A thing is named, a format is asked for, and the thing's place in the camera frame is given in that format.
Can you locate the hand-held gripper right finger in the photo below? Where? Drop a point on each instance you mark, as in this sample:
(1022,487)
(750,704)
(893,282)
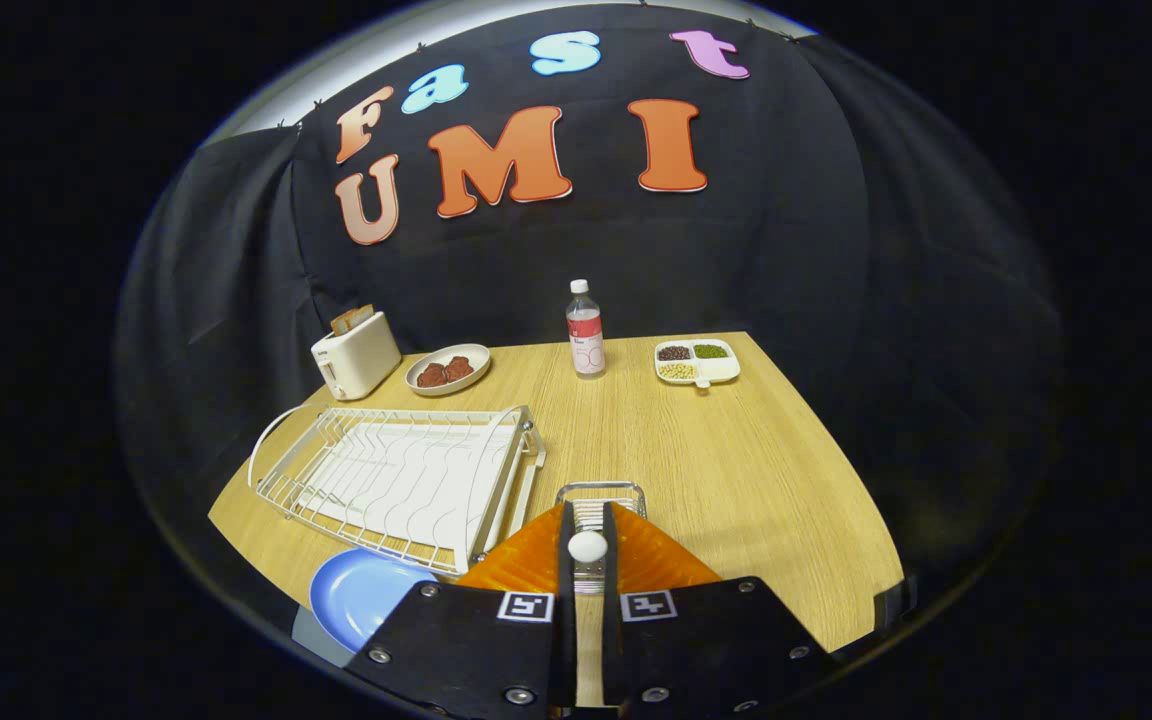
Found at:
(611,610)

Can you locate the white plastic drain tray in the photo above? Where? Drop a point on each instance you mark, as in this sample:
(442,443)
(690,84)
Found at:
(406,490)

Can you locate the beige round plate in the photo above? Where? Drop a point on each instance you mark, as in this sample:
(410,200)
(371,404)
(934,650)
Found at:
(476,352)

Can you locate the blue plate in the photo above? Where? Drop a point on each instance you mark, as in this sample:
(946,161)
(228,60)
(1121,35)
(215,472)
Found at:
(366,595)

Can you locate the clear water bottle red label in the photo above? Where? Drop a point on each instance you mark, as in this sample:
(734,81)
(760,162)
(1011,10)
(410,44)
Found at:
(586,340)

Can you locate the white spoon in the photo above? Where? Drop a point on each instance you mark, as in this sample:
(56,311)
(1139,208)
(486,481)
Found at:
(587,546)

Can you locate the black backdrop cloth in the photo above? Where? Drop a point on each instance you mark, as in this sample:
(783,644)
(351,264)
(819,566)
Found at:
(786,260)

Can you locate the white toaster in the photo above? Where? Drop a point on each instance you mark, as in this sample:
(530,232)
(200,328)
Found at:
(361,362)

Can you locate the red meat piece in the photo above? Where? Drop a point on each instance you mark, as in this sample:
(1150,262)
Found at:
(458,368)
(431,376)

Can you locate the pile of dark red beans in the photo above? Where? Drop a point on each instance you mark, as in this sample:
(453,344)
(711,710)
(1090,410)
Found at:
(674,353)

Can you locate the brown toast slice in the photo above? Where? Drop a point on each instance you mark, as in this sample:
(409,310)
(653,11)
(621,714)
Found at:
(361,316)
(343,323)

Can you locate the pile of yellow soybeans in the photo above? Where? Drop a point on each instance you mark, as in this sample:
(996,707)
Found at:
(677,371)

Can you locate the pile of green beans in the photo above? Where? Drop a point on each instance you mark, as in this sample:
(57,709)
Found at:
(710,351)

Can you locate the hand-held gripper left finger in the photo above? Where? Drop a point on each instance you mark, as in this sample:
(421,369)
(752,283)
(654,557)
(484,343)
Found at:
(565,600)

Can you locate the white divided dish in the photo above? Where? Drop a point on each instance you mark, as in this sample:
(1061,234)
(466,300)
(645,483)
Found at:
(721,370)

